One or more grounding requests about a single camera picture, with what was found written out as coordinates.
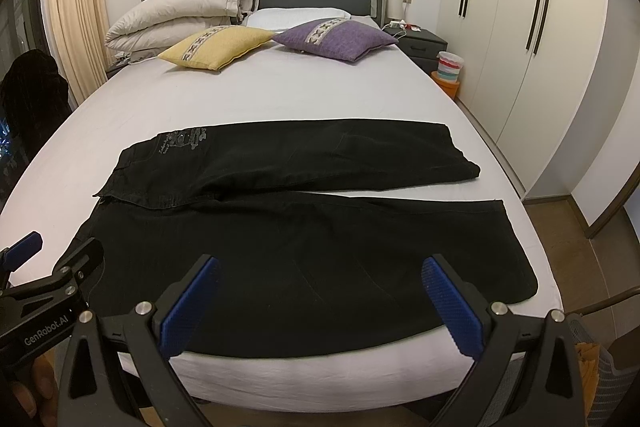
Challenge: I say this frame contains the folded beige duvet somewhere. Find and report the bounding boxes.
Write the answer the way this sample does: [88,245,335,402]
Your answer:
[104,0,259,57]

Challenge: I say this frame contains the white striped bucket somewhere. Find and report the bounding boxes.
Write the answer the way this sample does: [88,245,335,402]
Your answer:
[437,51,464,82]

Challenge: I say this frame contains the black jeans pants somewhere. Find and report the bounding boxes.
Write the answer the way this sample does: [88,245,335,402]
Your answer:
[73,119,538,359]

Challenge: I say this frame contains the grey basket with yellow item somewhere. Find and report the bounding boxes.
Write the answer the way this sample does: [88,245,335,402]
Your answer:
[567,314,639,426]

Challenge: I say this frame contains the dark grey nightstand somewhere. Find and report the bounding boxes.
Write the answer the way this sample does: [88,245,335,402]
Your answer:
[397,29,448,74]

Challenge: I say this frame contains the person's left hand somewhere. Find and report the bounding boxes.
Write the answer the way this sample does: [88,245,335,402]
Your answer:
[12,355,60,427]

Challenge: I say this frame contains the beige curtain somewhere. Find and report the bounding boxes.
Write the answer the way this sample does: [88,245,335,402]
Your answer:
[47,0,114,104]

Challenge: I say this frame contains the white wardrobe with black handles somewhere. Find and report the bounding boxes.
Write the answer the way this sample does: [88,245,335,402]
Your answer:
[437,0,608,195]

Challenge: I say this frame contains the yellow patterned cushion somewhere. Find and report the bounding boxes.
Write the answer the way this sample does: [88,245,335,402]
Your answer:
[158,25,274,72]

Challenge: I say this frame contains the purple patterned cushion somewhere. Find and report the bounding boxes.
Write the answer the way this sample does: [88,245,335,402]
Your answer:
[272,17,398,63]

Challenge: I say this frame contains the items on nightstand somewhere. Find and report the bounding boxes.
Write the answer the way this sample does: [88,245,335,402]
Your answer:
[382,20,422,39]

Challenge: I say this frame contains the white pillow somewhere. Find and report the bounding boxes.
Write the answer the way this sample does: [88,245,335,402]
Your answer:
[242,8,352,32]

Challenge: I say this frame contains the bed with white sheet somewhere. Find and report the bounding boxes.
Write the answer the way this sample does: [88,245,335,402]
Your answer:
[1,43,562,413]

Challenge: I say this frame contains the chair with black clothing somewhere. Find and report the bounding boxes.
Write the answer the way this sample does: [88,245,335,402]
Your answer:
[1,49,72,160]

